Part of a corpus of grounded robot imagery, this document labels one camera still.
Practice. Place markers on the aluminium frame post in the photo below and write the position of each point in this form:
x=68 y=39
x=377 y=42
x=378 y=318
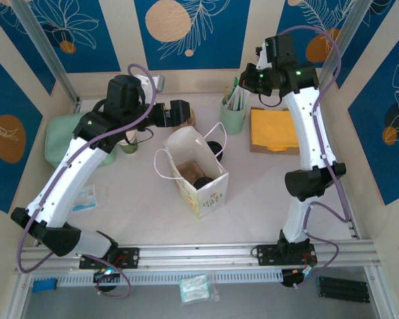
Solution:
x=339 y=50
x=46 y=50

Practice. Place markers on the clear plastic packet bag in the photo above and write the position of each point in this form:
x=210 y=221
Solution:
x=194 y=289

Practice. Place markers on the mint green insulated bag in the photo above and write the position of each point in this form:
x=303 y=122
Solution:
x=58 y=143

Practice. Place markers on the mint green utensil holder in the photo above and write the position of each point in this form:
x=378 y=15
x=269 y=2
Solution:
x=232 y=121

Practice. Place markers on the wooden stir stick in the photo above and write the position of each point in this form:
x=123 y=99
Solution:
x=226 y=91

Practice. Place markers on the yellow napkin stack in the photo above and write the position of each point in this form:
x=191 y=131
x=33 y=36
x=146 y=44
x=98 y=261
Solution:
x=272 y=129

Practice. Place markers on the brown cardboard cup carrier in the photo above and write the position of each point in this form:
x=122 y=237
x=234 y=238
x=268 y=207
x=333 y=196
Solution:
x=187 y=169
x=192 y=118

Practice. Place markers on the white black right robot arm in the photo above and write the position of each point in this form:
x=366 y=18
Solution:
x=306 y=133

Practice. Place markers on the black ribbed block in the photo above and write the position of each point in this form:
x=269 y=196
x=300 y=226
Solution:
x=342 y=289

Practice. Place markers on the brown cardboard napkin tray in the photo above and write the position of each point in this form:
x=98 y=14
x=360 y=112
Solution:
x=257 y=151

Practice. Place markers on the green tipped wrapped straw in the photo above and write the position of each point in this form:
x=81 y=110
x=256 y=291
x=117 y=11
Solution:
x=244 y=99
x=235 y=96

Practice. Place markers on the white paper takeout bag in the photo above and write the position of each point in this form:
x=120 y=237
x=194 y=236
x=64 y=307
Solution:
x=212 y=199

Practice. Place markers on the black plastic cup lid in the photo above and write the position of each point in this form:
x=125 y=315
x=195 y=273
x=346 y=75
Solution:
x=203 y=183
x=217 y=148

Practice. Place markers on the blue clamp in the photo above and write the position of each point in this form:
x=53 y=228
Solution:
x=45 y=286

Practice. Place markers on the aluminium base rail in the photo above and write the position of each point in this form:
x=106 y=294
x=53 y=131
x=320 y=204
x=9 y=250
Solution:
x=203 y=254

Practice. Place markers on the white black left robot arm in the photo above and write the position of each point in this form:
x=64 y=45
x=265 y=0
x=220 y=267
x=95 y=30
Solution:
x=63 y=179

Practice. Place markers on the green white paper cup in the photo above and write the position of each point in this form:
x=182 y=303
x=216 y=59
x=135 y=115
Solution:
x=129 y=148

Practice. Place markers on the blue white wipe packet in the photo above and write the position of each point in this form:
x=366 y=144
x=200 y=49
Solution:
x=84 y=199

